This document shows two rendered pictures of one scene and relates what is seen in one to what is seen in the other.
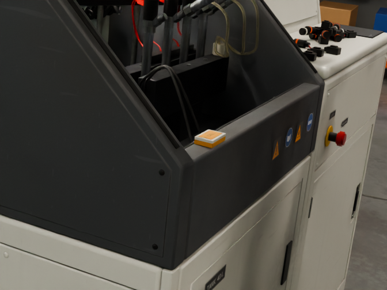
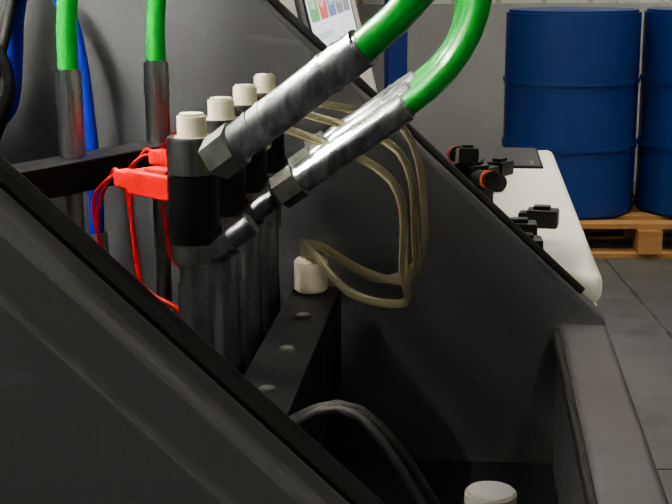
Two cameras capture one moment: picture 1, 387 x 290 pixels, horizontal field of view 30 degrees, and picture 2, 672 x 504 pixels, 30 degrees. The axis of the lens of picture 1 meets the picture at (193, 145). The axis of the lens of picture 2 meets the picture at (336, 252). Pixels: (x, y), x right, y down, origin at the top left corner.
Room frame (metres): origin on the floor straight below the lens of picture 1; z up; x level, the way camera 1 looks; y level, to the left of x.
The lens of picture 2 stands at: (0.68, 0.24, 1.23)
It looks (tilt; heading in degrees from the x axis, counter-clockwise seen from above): 13 degrees down; 342
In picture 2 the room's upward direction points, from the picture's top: straight up
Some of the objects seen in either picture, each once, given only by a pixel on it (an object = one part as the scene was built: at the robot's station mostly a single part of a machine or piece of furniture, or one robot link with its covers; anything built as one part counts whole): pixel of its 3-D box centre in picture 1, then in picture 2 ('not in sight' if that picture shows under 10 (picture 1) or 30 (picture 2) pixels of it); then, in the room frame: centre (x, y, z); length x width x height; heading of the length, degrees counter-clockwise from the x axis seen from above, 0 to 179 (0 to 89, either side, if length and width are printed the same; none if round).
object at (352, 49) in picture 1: (323, 46); (469, 207); (1.92, -0.32, 0.97); 0.70 x 0.22 x 0.03; 156
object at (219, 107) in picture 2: not in sight; (221, 120); (1.42, 0.07, 1.14); 0.02 x 0.02 x 0.03
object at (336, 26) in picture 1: (329, 29); (468, 164); (1.96, -0.33, 1.01); 0.23 x 0.11 x 0.06; 156
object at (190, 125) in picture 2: not in sight; (192, 138); (1.35, 0.10, 1.14); 0.02 x 0.02 x 0.03
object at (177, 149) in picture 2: (152, 45); (216, 323); (1.34, 0.09, 1.03); 0.05 x 0.03 x 0.21; 66
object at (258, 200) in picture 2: (172, 40); (242, 287); (1.41, 0.06, 1.03); 0.05 x 0.03 x 0.21; 66
